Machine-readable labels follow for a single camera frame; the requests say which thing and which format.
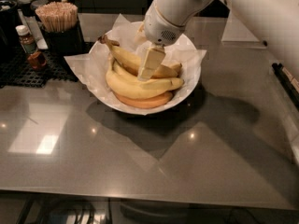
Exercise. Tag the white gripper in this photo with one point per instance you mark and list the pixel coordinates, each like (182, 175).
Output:
(160, 28)

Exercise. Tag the large yellow banana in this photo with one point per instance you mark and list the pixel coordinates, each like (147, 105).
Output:
(140, 89)

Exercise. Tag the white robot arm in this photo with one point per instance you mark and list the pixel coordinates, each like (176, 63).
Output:
(274, 22)

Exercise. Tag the white bowl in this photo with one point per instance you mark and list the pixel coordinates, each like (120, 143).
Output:
(125, 33)

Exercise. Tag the white paper liner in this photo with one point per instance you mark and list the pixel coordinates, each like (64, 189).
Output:
(91, 68)

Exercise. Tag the black chopstick holder cup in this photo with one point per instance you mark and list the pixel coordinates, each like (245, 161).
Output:
(66, 43)

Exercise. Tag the clear acrylic stand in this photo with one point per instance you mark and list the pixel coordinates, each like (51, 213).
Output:
(236, 34)

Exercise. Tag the bundle of wooden chopsticks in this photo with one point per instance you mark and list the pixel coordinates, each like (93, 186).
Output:
(58, 16)

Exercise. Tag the small red sauce jar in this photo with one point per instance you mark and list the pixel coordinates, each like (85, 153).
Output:
(37, 61)

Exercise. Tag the small white-capped sauce bottle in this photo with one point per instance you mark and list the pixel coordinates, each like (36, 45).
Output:
(26, 39)

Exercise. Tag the black grid mat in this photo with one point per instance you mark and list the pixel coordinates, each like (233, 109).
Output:
(18, 72)

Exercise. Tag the black container far left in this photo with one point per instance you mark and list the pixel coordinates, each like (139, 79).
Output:
(9, 20)

